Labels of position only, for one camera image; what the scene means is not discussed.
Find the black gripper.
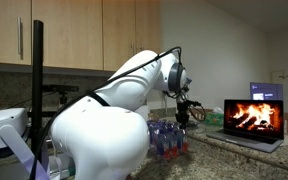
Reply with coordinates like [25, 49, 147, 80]
[175, 101, 191, 130]

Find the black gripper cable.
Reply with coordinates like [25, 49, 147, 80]
[162, 76, 207, 123]

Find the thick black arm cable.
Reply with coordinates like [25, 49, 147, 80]
[28, 45, 183, 180]

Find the green tissue box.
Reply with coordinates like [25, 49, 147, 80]
[203, 106, 225, 127]

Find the white VR headset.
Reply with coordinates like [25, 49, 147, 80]
[0, 107, 50, 180]

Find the wooden wall cabinet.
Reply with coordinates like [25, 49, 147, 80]
[0, 0, 162, 73]

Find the silver laptop showing fireplace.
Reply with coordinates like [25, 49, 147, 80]
[206, 99, 285, 154]

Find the purple screen monitor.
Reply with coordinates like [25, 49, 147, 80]
[249, 82, 284, 102]

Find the white paper towel roll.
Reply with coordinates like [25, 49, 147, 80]
[137, 105, 151, 122]

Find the black camera stand pole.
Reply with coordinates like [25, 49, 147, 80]
[27, 19, 80, 161]

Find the plastic wrapped water bottle pack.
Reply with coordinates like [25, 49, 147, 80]
[147, 119, 182, 149]

